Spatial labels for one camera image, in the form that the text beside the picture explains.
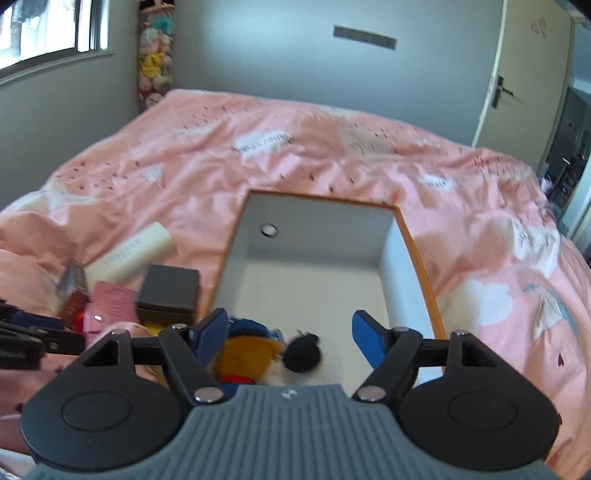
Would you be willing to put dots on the window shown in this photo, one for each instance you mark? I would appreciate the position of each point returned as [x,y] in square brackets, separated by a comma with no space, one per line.
[51,27]

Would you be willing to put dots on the small dark printed box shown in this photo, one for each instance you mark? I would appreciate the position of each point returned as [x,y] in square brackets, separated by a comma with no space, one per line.
[73,288]

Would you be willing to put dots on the orange cardboard box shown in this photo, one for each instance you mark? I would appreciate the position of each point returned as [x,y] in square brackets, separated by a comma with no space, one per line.
[300,277]

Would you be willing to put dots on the pink box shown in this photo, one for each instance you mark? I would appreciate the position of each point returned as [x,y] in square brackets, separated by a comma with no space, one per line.
[111,304]

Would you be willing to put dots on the colourful plush toy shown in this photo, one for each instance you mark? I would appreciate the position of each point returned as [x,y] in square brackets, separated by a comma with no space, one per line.
[249,355]

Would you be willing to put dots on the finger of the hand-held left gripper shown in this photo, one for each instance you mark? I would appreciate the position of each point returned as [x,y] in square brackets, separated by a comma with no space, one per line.
[23,316]
[46,344]

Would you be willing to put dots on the white glasses case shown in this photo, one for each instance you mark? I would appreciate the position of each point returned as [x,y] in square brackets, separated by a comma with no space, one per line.
[134,251]

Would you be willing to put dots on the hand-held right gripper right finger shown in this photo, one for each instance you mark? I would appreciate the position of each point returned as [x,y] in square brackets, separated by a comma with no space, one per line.
[367,337]

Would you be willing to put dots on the cream door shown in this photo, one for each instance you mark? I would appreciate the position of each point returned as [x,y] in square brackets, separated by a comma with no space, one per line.
[531,69]

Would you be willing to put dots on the dark wall sticker strip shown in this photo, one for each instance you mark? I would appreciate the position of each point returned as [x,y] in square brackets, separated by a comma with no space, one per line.
[364,37]

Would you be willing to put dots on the dark square box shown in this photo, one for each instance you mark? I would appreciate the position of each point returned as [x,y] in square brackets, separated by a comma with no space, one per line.
[168,288]

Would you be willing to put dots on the pink printed blanket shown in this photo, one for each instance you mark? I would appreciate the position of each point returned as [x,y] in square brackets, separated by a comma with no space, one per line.
[323,152]

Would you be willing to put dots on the dark cabinet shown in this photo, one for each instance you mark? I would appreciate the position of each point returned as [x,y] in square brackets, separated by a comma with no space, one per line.
[570,147]

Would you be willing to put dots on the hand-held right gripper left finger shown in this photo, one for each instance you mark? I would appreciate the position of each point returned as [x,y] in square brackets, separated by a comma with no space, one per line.
[210,334]

